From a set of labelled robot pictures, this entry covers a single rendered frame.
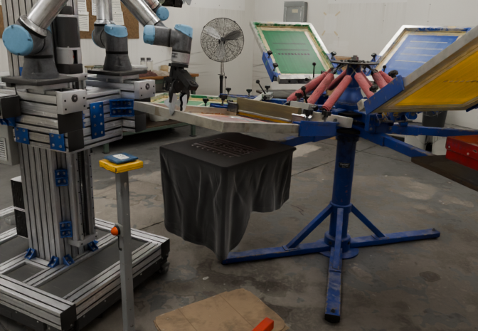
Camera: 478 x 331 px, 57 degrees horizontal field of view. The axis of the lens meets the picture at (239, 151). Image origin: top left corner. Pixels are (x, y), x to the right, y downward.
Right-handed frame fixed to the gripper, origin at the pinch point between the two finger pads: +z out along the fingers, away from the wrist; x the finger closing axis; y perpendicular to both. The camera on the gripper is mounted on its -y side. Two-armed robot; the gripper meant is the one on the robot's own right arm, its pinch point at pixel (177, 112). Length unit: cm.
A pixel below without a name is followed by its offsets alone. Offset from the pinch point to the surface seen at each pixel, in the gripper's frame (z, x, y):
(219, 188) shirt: 28.0, -11.0, -19.2
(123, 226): 50, 14, 10
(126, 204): 41.1, 13.3, 10.0
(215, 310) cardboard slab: 107, -48, 7
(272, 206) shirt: 39, -46, -22
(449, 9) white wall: -139, -454, 61
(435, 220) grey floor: 74, -261, -31
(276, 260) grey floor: 98, -115, 19
